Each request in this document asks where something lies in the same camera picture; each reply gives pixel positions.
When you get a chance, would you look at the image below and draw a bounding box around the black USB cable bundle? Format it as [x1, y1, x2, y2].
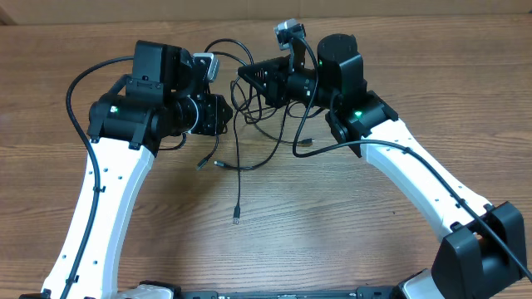
[195, 37, 329, 226]

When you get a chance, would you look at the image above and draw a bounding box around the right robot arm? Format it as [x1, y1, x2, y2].
[238, 32, 531, 298]

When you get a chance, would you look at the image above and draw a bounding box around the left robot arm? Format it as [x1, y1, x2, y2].
[38, 41, 233, 298]

